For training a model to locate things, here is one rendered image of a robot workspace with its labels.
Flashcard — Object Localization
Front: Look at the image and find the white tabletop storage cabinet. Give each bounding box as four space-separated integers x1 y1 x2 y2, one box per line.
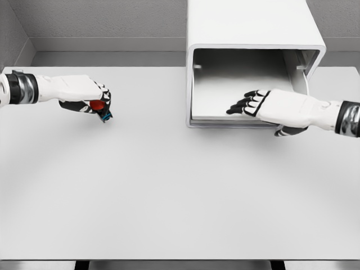
185 0 327 129

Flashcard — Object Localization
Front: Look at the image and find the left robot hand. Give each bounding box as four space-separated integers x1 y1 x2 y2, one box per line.
56 74 113 116

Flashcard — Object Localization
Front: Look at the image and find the red button load switch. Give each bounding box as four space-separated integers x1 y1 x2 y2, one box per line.
89 99 114 124

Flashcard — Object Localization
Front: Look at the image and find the white cabinet drawer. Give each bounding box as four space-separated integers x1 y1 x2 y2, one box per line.
190 48 310 126

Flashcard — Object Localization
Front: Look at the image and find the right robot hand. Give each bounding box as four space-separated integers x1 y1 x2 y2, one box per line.
226 89 312 138

